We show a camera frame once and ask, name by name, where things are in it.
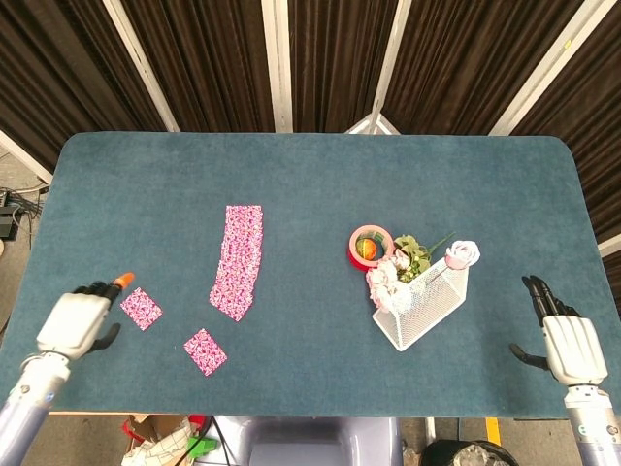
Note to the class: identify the pink artificial flower bouquet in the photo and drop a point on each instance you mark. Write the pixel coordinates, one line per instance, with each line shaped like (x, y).
(383, 281)

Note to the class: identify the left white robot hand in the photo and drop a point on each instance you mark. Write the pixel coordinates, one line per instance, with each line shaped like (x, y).
(73, 322)

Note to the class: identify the red tape roll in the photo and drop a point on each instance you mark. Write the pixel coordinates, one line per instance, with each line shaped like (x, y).
(388, 236)

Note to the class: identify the power strip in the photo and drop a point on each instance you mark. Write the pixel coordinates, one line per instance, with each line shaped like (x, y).
(7, 213)

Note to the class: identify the lavender robot torso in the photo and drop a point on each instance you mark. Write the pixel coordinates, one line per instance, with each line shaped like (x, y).
(320, 442)

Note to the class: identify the cardboard box with paper scraps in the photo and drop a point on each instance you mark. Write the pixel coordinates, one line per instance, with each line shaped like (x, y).
(160, 444)

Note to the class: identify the small orange green wrapped item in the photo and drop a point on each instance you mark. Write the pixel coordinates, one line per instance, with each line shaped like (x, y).
(369, 248)

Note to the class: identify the blue felt table cover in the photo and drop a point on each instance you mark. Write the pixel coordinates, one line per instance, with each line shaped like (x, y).
(310, 184)

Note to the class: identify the green plastic object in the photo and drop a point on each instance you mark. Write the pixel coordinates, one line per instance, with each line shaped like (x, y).
(201, 446)

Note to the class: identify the pink playing card spread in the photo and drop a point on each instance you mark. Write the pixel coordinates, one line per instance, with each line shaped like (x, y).
(240, 257)

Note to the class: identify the white frame post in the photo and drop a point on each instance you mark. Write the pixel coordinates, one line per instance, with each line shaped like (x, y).
(140, 63)
(611, 246)
(279, 73)
(548, 63)
(390, 63)
(24, 157)

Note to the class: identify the pink patterned playing card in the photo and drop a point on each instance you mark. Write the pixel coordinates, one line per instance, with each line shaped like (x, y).
(205, 352)
(140, 309)

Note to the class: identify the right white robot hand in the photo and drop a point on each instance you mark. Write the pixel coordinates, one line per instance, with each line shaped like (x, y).
(572, 347)

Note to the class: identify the black plastic bag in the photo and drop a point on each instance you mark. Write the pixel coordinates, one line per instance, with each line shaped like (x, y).
(466, 454)

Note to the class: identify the pink rose with green stem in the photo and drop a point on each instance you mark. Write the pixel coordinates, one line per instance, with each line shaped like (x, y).
(463, 255)

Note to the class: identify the brown curtain panel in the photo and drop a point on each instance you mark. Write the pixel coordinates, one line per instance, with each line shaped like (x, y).
(597, 97)
(466, 63)
(208, 63)
(58, 63)
(335, 58)

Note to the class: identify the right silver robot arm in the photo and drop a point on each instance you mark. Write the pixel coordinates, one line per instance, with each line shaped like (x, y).
(589, 422)

